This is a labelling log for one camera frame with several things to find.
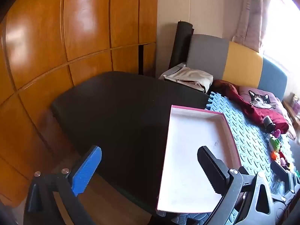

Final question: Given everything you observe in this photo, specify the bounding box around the green plant toy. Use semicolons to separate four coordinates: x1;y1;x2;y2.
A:
268;136;281;152

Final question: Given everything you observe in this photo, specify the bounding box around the blue foam puzzle mat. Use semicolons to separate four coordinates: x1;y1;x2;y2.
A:
162;91;300;225

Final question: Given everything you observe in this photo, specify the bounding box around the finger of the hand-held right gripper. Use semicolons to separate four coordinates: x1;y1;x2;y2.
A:
270;161;291;185

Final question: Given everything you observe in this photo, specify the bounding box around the bright window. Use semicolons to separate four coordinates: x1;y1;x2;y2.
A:
260;0;300;75

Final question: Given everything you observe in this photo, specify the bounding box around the dark red cloth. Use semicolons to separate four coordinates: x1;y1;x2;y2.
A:
212;80;289;134

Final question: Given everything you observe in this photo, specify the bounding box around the black rolled mat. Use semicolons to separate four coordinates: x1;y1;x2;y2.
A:
169;21;195;69

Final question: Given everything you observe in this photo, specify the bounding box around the white tray with pink rim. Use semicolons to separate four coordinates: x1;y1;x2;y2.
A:
157;105;242;215

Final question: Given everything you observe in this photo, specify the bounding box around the grey yellow blue headboard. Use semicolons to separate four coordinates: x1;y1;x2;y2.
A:
186;34;288;101

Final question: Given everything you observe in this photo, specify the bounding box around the black and silver cylinder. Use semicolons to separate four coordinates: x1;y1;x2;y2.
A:
262;116;276;132

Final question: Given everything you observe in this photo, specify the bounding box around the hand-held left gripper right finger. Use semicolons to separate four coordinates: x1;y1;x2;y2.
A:
197;146;276;225

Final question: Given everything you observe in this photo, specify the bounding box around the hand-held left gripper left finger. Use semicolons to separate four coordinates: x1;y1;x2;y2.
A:
23;145;102;225

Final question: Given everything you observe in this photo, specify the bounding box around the wooden wardrobe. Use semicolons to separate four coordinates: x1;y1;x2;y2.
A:
0;0;158;216

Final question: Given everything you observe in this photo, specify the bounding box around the wooden nightstand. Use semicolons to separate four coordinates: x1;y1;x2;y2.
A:
282;94;300;143

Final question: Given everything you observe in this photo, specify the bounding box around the beige curtain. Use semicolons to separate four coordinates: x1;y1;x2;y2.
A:
231;0;272;53

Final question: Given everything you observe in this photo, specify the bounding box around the cat print pillow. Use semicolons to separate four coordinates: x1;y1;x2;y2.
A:
239;86;297;141

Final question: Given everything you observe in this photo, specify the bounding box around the beige cloth bag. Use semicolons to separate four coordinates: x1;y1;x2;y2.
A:
159;63;214;94

